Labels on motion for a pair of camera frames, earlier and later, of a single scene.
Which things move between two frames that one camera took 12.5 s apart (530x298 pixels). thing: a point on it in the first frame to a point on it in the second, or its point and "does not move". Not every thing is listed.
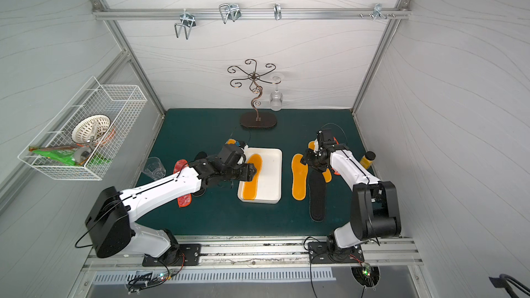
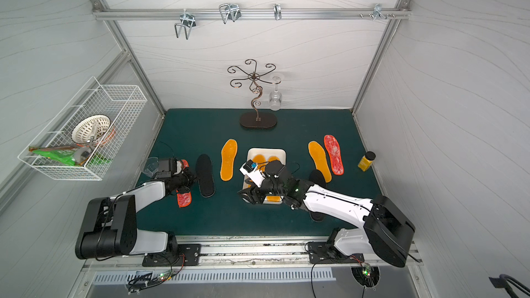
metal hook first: [188, 21] does not move
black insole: [317, 186] does not move
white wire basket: [85, 136] does not move
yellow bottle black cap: [367, 159] does not move
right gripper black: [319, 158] to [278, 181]
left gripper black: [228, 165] to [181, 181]
